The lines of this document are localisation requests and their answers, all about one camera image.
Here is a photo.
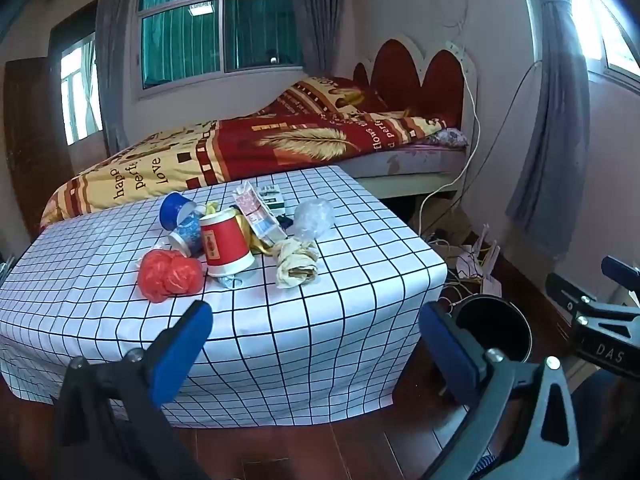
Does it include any small bright window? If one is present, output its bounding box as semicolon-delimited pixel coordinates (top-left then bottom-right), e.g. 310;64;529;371
60;32;103;143

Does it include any white checked tablecloth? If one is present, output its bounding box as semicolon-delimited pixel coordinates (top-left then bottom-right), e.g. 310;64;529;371
0;164;448;431

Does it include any brown wooden wardrobe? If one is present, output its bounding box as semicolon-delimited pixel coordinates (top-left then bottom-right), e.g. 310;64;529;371
2;57;76;236

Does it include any white power cable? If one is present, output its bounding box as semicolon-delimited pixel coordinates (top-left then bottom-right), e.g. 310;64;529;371
418;62;482;241

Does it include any clear plastic bag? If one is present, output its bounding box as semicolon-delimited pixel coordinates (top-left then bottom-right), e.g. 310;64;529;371
292;197;336;243

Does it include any red yellow printed blanket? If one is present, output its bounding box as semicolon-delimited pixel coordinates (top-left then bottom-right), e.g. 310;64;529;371
39;76;448;231

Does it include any green white box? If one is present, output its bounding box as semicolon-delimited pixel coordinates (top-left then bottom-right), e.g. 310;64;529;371
257;185;287;212

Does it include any red padded headboard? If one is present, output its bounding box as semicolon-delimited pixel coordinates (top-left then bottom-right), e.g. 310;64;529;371
352;35;481;131

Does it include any black trash bin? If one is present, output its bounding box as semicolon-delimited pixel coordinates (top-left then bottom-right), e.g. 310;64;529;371
452;295;535;366

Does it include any side window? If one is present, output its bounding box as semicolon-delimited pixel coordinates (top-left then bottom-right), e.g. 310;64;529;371
567;0;640;81

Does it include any purple floral pillow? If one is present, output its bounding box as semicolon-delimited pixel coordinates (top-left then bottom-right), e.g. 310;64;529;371
430;127;471;148

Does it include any white router with antennas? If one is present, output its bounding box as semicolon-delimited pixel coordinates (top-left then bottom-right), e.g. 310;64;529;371
452;225;502;283

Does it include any grey curtain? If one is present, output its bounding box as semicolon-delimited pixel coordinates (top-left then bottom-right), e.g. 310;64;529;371
95;0;146;156
289;0;343;81
505;0;593;261

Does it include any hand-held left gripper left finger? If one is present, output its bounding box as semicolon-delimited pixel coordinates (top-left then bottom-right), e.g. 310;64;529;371
52;300;216;480

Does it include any red paper cup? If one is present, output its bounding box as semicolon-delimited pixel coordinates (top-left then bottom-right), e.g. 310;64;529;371
199;210;256;278

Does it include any plain blue paper cup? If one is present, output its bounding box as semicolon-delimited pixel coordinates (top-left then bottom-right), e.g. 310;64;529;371
159;191;198;233

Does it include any red plastic bag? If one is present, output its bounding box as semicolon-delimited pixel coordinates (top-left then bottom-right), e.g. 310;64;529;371
137;249;205;304

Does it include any white framed bed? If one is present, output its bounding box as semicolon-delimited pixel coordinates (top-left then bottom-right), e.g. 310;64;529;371
37;35;481;233

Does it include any yellow cable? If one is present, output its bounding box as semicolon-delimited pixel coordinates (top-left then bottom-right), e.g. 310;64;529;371
447;255;488;288

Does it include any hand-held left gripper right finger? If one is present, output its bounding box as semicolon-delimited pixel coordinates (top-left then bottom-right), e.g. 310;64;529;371
419;302;597;480

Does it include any beige paper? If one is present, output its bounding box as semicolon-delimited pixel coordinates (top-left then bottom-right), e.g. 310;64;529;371
274;237;321;290

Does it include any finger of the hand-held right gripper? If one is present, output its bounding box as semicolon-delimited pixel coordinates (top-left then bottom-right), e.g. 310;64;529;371
545;273;632;337
601;255;640;292

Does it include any large sliding window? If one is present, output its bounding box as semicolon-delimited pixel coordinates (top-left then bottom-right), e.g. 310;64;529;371
135;0;306;98

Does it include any cardboard box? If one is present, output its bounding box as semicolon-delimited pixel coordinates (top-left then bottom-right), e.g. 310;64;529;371
425;207;483;256

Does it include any silver red snack wrapper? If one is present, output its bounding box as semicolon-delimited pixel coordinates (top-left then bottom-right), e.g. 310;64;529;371
232;185;288;251

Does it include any crumpled clear foil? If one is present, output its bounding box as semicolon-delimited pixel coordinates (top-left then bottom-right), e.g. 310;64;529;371
212;270;248;289

